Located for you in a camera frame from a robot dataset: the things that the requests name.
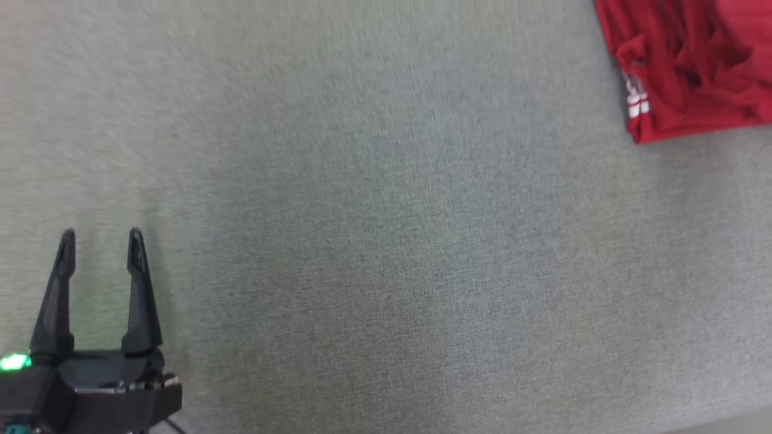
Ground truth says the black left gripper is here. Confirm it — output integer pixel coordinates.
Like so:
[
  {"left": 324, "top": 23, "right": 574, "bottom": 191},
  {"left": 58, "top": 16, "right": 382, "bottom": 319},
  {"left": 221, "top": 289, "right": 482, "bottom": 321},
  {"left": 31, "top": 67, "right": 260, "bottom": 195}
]
[{"left": 30, "top": 227, "right": 183, "bottom": 434}]

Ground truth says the red jersey with letter print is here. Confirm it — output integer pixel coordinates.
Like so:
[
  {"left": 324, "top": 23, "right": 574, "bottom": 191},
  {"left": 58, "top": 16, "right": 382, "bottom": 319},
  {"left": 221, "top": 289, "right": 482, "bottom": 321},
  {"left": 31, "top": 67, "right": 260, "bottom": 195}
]
[{"left": 594, "top": 0, "right": 772, "bottom": 145}]

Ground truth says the grey fabric sofa seat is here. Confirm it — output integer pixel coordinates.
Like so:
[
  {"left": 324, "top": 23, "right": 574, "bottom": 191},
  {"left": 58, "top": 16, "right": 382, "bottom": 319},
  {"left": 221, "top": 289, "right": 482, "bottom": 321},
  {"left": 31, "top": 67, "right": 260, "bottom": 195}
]
[{"left": 0, "top": 0, "right": 772, "bottom": 434}]

